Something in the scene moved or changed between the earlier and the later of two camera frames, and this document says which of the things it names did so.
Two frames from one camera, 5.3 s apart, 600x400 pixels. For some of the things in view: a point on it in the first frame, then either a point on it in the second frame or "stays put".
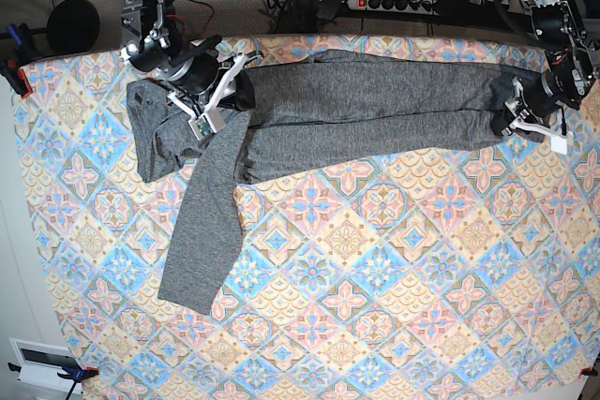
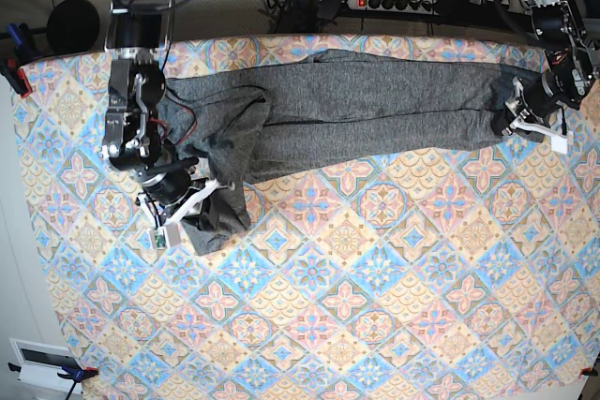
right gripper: (541, 94) stays put
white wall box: (41, 363) stays put
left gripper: (196, 76) → (166, 186)
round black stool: (72, 27) stays put
